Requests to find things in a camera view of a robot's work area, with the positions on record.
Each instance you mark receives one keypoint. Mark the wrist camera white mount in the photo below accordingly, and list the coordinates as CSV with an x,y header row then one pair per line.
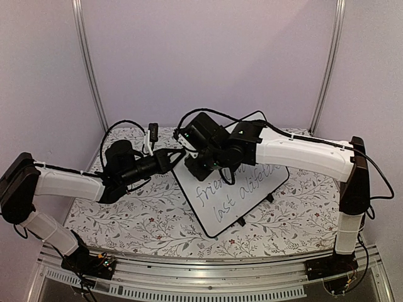
x,y
150,139
191,150

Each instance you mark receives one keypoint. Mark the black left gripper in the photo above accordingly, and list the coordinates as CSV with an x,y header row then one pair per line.
x,y
162,153

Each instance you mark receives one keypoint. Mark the black whiteboard stand clip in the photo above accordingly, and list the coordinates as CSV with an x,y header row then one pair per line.
x,y
241,221
270,198

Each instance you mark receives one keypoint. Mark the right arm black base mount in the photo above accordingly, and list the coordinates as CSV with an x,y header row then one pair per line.
x,y
331,265

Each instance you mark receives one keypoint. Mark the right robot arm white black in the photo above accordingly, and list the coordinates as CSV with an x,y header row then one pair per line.
x,y
345,162

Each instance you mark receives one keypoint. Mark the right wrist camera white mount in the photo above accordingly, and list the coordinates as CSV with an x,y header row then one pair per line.
x,y
191,150

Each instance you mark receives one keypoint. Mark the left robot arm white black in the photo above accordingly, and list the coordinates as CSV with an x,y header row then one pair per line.
x,y
25,179

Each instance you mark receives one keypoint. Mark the aluminium frame post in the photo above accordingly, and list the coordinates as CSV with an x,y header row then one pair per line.
x,y
337,30
88,64

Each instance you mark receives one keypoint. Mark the left aluminium frame post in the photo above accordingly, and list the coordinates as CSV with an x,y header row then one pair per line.
x,y
88,64

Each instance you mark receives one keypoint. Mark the floral patterned table mat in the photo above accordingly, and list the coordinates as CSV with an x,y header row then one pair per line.
x,y
157,220

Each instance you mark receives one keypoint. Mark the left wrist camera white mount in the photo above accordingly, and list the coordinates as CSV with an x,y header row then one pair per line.
x,y
150,139

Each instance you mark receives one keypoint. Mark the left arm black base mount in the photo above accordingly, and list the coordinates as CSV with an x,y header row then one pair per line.
x,y
83,263

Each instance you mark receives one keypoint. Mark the white whiteboard black frame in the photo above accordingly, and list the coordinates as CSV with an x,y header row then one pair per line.
x,y
224,197

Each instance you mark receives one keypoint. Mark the front aluminium rail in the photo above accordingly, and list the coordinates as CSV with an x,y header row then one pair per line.
x,y
154,278

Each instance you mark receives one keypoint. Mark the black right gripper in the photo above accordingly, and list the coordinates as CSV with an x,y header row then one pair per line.
x,y
199,173

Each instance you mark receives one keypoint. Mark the right aluminium frame post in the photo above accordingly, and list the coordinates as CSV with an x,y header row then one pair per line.
x,y
337,30

